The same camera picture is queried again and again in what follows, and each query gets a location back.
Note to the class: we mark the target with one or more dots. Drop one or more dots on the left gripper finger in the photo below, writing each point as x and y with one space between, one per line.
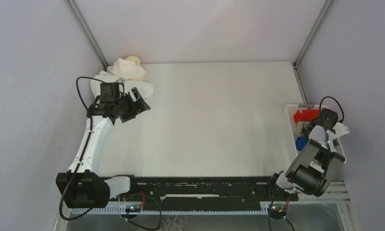
128 114
139 103

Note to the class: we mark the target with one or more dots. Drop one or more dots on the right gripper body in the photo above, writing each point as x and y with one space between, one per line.
321 126

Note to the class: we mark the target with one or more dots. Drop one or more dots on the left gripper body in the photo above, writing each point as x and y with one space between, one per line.
126 103

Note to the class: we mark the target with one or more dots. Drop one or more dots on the blue towel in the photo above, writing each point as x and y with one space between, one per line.
301 142

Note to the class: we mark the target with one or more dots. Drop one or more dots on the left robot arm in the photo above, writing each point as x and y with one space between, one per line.
81 186

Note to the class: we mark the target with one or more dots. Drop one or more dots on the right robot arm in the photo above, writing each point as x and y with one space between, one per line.
315 166

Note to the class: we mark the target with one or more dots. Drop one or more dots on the red rolled towel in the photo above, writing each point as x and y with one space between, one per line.
306 115

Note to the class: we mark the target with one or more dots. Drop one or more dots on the white plastic basket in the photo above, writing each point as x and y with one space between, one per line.
291 133

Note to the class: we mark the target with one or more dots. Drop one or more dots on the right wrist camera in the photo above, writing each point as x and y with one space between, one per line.
329 120

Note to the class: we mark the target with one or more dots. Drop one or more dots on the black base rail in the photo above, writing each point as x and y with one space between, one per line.
203 194

